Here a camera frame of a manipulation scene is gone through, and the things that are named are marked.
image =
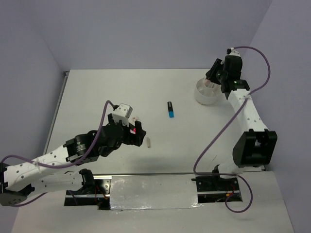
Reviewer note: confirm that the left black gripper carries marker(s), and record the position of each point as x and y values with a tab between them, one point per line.
136	139

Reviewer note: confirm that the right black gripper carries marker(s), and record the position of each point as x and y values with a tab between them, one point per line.
211	74

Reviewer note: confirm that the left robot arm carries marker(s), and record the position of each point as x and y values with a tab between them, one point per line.
54	170

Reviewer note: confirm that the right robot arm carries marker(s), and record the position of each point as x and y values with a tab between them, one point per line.
256	144

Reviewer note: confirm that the pink black highlighter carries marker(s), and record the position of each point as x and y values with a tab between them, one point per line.
133	131

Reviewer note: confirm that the white boxed eraser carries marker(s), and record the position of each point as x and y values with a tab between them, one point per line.
135	118

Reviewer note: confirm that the white round divided organizer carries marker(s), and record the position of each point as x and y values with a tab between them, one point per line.
207	95

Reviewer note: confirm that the blue black highlighter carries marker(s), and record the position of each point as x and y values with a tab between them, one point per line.
170	109

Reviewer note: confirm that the silver foil sheet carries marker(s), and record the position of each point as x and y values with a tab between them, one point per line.
153	192

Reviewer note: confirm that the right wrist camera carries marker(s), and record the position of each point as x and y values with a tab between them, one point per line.
232	52

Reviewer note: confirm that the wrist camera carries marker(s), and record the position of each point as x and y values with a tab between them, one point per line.
122	113
232	52

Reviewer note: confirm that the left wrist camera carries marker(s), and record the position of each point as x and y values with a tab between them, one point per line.
122	113

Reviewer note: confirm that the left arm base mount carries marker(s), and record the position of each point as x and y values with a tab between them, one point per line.
98	196

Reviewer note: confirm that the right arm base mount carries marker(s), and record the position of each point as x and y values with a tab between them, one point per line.
212	189

